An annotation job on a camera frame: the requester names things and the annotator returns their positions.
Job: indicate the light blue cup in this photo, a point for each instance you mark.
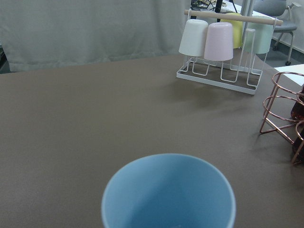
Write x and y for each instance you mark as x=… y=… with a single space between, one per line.
x=168 y=191

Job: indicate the white cup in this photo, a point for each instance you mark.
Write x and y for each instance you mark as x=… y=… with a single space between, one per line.
x=194 y=38

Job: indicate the pink cup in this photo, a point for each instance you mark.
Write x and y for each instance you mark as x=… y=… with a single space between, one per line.
x=219 y=42

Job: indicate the yellow cup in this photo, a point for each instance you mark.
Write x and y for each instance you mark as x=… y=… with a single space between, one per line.
x=237 y=32

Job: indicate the mint green cup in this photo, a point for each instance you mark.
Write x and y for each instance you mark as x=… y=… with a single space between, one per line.
x=259 y=41

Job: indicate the gray curtain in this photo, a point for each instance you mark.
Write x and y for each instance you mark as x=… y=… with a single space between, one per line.
x=40 y=34

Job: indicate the white wire cup rack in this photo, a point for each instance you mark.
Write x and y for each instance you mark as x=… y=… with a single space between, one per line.
x=240 y=73

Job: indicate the copper wire bottle rack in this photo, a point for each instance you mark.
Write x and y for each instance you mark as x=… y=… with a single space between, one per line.
x=284 y=112

